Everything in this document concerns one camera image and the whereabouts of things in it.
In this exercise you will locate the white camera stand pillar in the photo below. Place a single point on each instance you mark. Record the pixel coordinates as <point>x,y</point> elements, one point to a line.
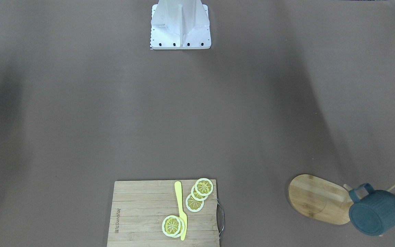
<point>180,25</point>

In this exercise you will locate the yellow plastic knife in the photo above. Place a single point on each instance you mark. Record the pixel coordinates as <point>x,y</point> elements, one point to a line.
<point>182,214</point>

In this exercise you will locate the wooden cutting board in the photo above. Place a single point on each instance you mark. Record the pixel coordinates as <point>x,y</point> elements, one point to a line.
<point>138,209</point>

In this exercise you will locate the lemon slice under top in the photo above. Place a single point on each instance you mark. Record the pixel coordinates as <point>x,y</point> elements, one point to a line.
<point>182,228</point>

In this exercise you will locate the blue cup yellow inside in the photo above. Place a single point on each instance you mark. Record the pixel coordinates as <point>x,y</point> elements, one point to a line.
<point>373,211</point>

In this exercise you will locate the lemon slice on knife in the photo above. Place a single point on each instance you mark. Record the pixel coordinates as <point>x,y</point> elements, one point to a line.
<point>170,225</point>

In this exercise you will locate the lemon slice middle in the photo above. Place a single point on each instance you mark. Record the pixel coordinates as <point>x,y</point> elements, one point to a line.
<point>196,196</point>

